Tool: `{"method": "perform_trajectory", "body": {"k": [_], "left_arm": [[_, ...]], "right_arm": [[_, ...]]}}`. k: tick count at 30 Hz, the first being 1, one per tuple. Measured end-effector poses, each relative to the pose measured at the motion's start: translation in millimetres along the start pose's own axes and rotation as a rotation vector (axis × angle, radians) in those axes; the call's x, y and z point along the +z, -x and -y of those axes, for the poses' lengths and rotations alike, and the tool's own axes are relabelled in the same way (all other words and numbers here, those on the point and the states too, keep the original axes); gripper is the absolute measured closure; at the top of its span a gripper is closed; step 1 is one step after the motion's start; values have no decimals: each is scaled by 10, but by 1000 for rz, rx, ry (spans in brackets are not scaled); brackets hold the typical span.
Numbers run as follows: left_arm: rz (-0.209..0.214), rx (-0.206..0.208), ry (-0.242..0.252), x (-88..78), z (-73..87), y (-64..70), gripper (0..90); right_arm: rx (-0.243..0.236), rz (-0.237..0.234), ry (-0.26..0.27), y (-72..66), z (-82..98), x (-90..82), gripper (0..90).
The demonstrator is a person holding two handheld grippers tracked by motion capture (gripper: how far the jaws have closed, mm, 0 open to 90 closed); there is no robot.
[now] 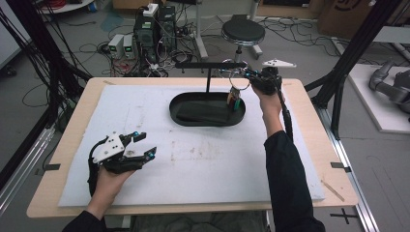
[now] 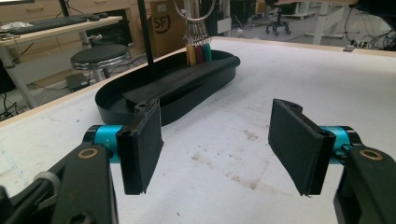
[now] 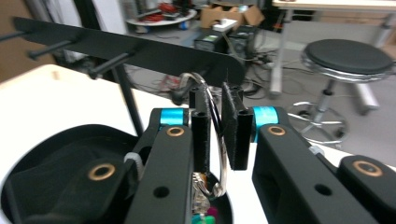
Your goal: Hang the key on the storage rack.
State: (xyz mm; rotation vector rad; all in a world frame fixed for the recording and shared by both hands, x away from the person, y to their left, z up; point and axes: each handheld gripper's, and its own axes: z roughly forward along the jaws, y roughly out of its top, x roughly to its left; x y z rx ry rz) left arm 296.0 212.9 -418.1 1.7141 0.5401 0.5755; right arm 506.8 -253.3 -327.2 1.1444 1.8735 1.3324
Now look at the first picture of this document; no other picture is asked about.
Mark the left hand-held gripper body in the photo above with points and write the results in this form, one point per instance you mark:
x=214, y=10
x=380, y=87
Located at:
x=109, y=150

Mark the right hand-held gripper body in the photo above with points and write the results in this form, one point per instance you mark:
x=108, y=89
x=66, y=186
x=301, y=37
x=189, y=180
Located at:
x=269, y=80

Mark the black oval tray with hanger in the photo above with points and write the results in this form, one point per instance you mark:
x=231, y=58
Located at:
x=193, y=108

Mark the person's right hand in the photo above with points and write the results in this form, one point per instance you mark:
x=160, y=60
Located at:
x=270, y=103

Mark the person's left hand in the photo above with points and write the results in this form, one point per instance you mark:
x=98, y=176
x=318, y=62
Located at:
x=109, y=185

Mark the white foam mat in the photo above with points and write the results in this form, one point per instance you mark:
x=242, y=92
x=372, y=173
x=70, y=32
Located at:
x=193, y=161

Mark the black round stool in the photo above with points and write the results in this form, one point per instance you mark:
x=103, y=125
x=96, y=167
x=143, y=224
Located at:
x=243, y=30

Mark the black tape piece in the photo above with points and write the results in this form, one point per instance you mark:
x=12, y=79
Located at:
x=51, y=167
x=340, y=166

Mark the person's grey pants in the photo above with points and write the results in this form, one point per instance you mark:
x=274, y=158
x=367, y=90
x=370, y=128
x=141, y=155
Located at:
x=199, y=222

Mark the white power supply box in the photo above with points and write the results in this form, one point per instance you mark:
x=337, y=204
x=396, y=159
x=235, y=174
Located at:
x=115, y=45
x=129, y=45

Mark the black computer tower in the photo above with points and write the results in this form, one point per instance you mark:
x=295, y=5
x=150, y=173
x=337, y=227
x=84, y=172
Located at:
x=146, y=38
x=167, y=27

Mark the cardboard box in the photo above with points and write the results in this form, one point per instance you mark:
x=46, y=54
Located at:
x=348, y=16

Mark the white platform board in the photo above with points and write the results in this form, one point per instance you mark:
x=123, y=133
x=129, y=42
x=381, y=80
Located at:
x=370, y=106

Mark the white power adapter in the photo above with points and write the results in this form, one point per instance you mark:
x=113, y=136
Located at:
x=150, y=9

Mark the aluminium rail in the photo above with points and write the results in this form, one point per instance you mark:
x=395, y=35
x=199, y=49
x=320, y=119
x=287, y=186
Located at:
x=22, y=170
x=357, y=190

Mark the black frame post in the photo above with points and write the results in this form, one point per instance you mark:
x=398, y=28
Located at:
x=354, y=45
x=38, y=48

